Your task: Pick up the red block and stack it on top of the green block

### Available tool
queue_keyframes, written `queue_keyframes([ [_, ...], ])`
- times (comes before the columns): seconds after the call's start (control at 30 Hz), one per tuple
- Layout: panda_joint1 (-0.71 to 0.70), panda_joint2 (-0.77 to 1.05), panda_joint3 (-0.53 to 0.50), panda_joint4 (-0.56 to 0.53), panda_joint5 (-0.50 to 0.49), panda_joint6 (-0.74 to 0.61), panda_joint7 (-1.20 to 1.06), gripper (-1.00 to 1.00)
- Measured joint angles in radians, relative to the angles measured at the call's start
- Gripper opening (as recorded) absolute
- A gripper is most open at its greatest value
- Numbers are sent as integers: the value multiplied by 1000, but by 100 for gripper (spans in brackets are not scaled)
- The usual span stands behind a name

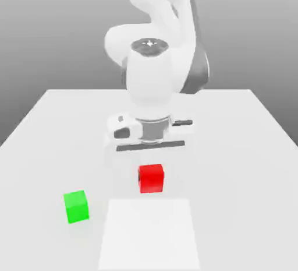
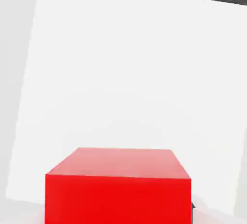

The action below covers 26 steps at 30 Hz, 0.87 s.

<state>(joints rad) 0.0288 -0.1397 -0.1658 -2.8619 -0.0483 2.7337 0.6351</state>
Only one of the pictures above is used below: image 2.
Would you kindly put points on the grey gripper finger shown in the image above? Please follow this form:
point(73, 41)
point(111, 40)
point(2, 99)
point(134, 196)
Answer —
point(193, 206)

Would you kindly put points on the small red cube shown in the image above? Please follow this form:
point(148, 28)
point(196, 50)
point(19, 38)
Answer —
point(118, 199)

